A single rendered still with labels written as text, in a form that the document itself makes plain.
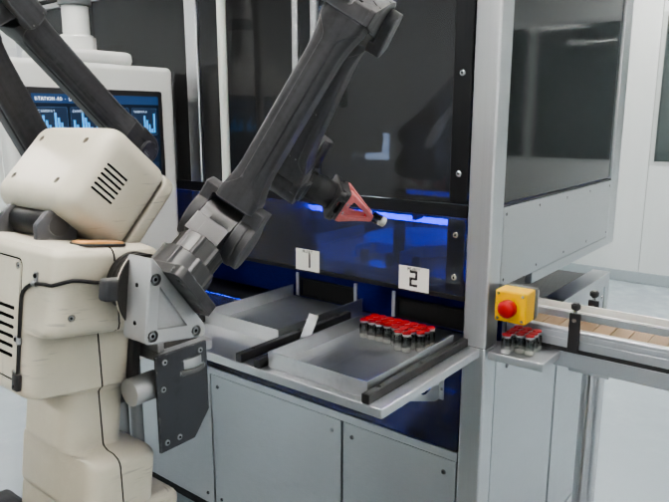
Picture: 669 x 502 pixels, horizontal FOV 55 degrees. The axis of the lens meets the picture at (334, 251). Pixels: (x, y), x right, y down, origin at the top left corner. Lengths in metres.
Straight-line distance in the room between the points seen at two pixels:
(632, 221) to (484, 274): 4.69
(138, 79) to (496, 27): 1.02
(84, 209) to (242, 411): 1.29
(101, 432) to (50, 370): 0.15
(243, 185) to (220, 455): 1.49
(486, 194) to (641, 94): 4.68
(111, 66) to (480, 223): 1.09
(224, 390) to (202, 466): 0.34
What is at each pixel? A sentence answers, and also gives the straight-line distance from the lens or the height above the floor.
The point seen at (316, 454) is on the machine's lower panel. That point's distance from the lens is 1.96.
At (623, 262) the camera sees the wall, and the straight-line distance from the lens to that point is 6.20.
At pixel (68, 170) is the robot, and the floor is 1.33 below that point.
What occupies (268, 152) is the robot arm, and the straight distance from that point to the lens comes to 0.90.
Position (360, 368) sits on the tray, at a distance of 1.38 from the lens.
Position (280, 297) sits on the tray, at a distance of 1.90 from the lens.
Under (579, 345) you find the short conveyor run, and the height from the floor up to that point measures 0.90.
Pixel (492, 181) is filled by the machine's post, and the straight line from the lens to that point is 1.44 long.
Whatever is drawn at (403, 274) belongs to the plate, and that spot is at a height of 1.03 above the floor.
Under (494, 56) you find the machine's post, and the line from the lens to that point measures 1.45.
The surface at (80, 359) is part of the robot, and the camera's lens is 1.01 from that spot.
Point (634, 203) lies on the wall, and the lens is 6.10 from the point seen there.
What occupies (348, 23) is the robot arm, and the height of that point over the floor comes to 1.52.
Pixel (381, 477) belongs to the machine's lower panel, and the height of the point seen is 0.46.
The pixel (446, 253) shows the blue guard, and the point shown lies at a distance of 1.51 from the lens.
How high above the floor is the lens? 1.40
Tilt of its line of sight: 12 degrees down
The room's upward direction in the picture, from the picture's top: straight up
